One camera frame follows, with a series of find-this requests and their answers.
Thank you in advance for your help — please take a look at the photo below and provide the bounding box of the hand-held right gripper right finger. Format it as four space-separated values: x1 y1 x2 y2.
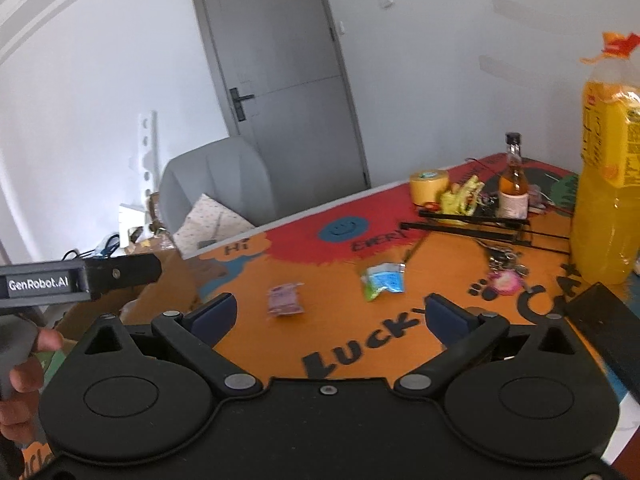
394 293 589 402

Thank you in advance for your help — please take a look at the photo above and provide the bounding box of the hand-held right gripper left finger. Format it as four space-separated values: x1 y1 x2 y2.
75 292 264 402

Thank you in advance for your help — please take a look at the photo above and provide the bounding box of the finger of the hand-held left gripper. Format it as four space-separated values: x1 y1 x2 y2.
84 253 162 295

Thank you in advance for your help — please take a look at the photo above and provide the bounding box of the brown cardboard box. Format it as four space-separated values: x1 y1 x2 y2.
54 247 232 342

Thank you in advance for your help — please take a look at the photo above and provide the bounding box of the person's left hand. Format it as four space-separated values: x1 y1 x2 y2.
0 327 64 444

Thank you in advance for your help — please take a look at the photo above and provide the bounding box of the pink snack packet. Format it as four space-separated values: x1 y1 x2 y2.
266 282 305 318

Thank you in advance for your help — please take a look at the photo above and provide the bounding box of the blue and green snack packet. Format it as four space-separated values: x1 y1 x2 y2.
362 262 407 303

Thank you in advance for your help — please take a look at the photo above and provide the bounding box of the black folded metal stand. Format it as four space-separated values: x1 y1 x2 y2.
399 206 572 254

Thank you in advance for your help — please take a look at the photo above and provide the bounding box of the white dotted cushion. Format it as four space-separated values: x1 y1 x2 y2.
172 193 255 257

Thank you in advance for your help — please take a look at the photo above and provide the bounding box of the white perforated board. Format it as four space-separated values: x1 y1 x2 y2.
127 109 157 222

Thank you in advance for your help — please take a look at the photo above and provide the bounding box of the yellow-green snack packet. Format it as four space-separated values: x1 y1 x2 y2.
439 175 485 216

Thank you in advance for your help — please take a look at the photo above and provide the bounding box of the yellow tape roll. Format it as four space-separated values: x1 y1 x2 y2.
408 169 450 206

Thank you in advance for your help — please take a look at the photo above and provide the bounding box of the grey armchair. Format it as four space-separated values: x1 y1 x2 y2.
158 135 276 242

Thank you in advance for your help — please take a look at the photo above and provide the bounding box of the small glass bottle amber liquid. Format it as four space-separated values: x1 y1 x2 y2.
498 132 530 220

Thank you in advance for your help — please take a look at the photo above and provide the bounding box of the black box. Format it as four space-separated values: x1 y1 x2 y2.
564 282 640 387

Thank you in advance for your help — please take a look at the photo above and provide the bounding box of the large orange juice bottle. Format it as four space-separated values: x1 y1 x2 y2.
569 32 640 285

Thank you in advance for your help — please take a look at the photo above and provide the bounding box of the grey door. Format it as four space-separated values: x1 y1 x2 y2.
188 0 372 212

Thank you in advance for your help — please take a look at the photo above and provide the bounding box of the tangle of cables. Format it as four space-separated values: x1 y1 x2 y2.
61 232 122 262

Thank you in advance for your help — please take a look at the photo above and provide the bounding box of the keychain with pink pompom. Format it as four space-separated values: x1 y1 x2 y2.
481 244 532 297

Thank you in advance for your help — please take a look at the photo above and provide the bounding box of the black door handle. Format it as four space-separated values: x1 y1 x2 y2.
228 87 255 121

